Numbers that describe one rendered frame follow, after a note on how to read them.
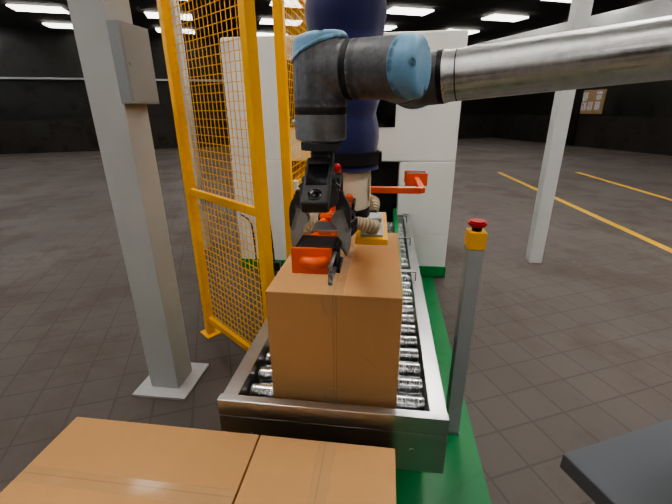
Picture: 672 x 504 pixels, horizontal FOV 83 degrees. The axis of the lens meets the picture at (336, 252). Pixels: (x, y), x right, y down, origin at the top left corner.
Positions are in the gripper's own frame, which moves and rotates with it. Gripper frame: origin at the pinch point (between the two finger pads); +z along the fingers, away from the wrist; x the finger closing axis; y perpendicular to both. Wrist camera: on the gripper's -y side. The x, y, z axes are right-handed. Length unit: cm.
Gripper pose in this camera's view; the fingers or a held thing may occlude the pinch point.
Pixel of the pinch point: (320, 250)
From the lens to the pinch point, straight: 73.1
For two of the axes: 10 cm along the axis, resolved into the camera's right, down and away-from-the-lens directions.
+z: 0.0, 9.3, 3.6
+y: 1.3, -3.6, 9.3
